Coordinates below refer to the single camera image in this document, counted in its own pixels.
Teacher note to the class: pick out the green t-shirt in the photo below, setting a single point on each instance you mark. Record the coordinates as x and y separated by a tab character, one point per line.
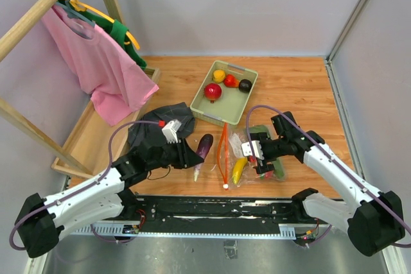
118	32

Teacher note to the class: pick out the clear zip top bag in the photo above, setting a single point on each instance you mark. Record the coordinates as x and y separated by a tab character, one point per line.
228	152

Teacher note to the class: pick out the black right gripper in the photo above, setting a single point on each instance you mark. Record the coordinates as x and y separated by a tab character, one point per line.
262	167

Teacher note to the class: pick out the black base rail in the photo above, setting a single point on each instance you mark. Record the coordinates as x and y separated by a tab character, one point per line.
207	218

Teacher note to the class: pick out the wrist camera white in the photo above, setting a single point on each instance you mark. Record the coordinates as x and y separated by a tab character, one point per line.
252	149
170	131

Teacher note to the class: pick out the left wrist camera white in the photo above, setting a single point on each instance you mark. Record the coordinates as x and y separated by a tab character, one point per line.
170	131

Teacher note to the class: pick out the green fake leafy vegetable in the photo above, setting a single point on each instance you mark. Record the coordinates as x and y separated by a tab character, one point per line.
279	169

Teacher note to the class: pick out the light green plastic basket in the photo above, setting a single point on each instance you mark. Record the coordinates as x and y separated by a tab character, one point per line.
230	106

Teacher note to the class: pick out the dark fake avocado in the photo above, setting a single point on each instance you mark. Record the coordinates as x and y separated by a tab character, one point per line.
245	86

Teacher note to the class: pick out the grey clothes hanger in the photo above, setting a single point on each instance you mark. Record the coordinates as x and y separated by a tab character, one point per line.
73	14

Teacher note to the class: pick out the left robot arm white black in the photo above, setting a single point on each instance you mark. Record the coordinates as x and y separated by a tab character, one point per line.
44	221

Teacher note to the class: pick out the yellow fake banana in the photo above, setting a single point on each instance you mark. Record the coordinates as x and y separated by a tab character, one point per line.
238	169

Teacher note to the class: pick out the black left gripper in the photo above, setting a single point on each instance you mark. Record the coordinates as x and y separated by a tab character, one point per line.
186	156

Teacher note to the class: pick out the red fake apple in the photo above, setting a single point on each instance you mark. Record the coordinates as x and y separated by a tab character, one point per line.
212	92

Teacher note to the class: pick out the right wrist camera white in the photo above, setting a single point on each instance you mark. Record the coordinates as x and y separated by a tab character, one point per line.
252	149

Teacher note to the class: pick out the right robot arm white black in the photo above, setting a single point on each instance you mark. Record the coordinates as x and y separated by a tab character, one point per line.
371	218

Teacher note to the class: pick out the purple fake eggplant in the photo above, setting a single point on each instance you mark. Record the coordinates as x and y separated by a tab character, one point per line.
203	149

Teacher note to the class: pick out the orange fake peach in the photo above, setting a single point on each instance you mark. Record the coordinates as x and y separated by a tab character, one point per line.
267	175

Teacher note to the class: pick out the yellow fake orange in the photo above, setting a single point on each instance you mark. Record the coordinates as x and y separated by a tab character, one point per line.
219	76

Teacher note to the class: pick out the pink t-shirt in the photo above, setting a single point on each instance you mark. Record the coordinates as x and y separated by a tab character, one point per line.
116	84

